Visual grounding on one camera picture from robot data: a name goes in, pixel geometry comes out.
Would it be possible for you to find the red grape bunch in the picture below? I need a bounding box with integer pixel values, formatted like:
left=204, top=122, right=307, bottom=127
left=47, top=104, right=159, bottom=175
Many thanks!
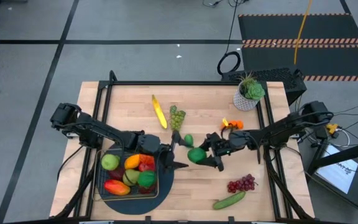
left=227, top=173, right=257, bottom=194

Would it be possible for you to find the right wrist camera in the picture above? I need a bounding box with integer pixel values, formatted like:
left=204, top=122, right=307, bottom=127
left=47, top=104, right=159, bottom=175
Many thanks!
left=214, top=139, right=232, bottom=156

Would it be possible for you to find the yellow banana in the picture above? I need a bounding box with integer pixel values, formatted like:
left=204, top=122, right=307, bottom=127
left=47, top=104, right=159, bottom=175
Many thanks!
left=151, top=94, right=168, bottom=130

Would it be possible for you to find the green cucumber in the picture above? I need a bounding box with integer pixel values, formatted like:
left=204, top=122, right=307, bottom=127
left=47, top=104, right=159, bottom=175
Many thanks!
left=213, top=190, right=247, bottom=210

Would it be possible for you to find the light green apple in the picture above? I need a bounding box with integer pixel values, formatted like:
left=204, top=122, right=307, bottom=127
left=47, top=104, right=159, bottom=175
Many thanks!
left=100, top=153, right=121, bottom=172

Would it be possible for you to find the yellow plug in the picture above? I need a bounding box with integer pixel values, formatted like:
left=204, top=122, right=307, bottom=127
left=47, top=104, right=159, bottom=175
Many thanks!
left=325, top=123, right=341, bottom=135

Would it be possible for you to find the yellow cable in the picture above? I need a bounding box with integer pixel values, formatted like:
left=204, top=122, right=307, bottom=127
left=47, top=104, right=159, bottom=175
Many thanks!
left=293, top=0, right=331, bottom=128

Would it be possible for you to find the black equipment stand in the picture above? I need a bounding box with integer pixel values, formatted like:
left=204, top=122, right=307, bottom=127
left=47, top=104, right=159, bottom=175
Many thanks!
left=303, top=136, right=358, bottom=218

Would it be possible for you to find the round dark blue mat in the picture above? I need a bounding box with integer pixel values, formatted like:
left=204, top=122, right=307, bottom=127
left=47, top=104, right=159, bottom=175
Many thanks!
left=96, top=135, right=175, bottom=216

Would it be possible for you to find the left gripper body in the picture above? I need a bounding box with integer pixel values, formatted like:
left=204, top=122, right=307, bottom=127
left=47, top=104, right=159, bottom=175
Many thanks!
left=158, top=142, right=177, bottom=171

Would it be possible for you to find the maroon apple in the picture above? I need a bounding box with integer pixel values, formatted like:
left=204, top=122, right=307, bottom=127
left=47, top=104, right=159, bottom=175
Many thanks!
left=109, top=167, right=126, bottom=181

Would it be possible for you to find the black metal table frame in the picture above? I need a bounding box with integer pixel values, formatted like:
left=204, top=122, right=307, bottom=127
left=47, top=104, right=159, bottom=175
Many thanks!
left=53, top=70, right=316, bottom=224

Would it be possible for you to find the succulent in white pot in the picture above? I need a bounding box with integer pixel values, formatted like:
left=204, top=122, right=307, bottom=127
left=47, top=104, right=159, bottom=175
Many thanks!
left=232, top=71, right=266, bottom=112

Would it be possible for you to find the red orange mango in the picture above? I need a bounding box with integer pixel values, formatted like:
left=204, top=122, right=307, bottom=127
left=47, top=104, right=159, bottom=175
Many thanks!
left=104, top=179, right=131, bottom=197

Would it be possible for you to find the round green lime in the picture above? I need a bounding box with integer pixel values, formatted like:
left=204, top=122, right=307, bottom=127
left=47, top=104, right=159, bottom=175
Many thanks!
left=137, top=170, right=157, bottom=189

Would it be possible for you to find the black perforated computer case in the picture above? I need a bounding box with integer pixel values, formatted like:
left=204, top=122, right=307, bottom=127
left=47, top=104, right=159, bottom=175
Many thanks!
left=221, top=67, right=308, bottom=106

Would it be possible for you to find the large dark green lime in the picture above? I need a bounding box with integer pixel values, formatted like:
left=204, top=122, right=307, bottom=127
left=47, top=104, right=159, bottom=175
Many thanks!
left=187, top=147, right=208, bottom=164

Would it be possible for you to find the brownish green pear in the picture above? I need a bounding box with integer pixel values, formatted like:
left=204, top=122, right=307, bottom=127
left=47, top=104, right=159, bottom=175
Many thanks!
left=122, top=169, right=141, bottom=187

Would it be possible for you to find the black striped floor ramp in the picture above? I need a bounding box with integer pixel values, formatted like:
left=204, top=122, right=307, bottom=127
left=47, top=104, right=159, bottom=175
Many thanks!
left=237, top=12, right=358, bottom=82

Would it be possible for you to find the orange kumquat sprig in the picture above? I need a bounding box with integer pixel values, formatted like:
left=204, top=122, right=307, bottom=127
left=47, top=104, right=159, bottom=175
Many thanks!
left=221, top=119, right=244, bottom=131

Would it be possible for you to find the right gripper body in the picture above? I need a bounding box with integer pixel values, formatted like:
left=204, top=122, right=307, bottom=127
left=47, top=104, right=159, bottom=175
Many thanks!
left=202, top=132, right=233, bottom=172

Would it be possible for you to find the black power adapter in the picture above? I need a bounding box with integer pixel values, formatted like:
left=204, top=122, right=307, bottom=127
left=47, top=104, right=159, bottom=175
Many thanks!
left=316, top=126, right=329, bottom=140

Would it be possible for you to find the crinkled orange bell pepper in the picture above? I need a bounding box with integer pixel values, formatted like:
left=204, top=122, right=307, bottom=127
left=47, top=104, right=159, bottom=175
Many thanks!
left=139, top=154, right=155, bottom=166

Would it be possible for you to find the coiled black cable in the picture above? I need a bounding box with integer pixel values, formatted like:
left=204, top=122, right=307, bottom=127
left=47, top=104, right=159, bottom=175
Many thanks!
left=216, top=0, right=242, bottom=75

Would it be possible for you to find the yellow mango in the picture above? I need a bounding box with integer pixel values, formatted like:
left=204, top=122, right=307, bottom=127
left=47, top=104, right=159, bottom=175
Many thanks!
left=124, top=154, right=142, bottom=170

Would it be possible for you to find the green grape bunch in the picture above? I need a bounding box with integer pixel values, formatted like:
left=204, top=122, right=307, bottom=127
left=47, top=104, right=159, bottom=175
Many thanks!
left=168, top=105, right=186, bottom=131

